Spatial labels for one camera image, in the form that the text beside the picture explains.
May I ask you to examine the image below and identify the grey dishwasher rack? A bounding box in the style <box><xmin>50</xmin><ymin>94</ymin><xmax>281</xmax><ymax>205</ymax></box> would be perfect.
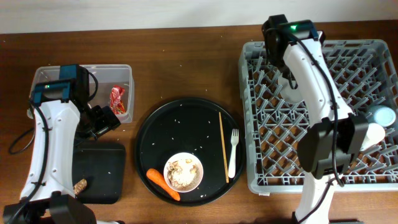
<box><xmin>239</xmin><ymin>40</ymin><xmax>397</xmax><ymax>195</ymax></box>

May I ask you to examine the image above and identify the white plastic fork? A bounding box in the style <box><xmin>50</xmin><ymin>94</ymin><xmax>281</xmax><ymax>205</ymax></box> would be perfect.
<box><xmin>228</xmin><ymin>129</ymin><xmax>239</xmax><ymax>179</ymax></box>

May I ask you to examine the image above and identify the grey-white plate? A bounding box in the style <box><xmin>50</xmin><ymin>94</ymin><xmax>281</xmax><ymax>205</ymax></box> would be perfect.
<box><xmin>278</xmin><ymin>73</ymin><xmax>303</xmax><ymax>104</ymax></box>

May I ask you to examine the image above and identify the wooden chopstick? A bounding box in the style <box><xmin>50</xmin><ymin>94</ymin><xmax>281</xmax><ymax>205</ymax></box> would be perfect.
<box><xmin>218</xmin><ymin>111</ymin><xmax>229</xmax><ymax>184</ymax></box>

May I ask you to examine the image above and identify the black rectangular tray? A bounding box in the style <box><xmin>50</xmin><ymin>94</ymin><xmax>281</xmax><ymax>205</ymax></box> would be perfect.
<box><xmin>72</xmin><ymin>142</ymin><xmax>126</xmax><ymax>204</ymax></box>

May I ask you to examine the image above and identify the clear plastic bin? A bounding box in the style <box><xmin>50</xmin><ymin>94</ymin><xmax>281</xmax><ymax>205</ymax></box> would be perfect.
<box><xmin>30</xmin><ymin>64</ymin><xmax>134</xmax><ymax>124</ymax></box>

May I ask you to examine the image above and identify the light blue cup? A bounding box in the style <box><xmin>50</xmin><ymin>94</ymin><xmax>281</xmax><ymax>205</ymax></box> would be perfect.
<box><xmin>368</xmin><ymin>105</ymin><xmax>396</xmax><ymax>128</ymax></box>

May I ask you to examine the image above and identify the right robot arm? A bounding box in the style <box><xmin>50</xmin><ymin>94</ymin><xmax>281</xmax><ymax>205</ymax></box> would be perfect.
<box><xmin>262</xmin><ymin>14</ymin><xmax>369</xmax><ymax>223</ymax></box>

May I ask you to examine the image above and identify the white bowl with oatmeal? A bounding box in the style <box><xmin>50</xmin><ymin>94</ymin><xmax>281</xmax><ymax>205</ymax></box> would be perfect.
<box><xmin>164</xmin><ymin>152</ymin><xmax>204</xmax><ymax>193</ymax></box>

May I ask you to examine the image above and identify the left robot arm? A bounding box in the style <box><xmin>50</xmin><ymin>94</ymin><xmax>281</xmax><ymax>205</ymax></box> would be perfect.
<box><xmin>2</xmin><ymin>64</ymin><xmax>121</xmax><ymax>223</ymax></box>

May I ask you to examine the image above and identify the brown cookie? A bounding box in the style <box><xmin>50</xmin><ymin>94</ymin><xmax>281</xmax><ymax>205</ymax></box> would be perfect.
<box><xmin>73</xmin><ymin>179</ymin><xmax>88</xmax><ymax>195</ymax></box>

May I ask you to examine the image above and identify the round black tray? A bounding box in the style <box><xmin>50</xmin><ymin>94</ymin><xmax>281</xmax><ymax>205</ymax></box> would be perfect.
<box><xmin>134</xmin><ymin>98</ymin><xmax>246</xmax><ymax>207</ymax></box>

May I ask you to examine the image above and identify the cream white cup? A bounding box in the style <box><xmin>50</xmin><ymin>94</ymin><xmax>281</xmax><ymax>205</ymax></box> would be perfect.
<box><xmin>360</xmin><ymin>123</ymin><xmax>386</xmax><ymax>151</ymax></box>

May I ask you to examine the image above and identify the red snack wrapper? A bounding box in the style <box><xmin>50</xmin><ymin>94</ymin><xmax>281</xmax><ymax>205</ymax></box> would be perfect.
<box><xmin>109</xmin><ymin>85</ymin><xmax>126</xmax><ymax>114</ymax></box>

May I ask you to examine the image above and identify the orange carrot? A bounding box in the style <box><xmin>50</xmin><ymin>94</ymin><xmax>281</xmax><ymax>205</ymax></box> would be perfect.
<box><xmin>146</xmin><ymin>169</ymin><xmax>180</xmax><ymax>201</ymax></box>

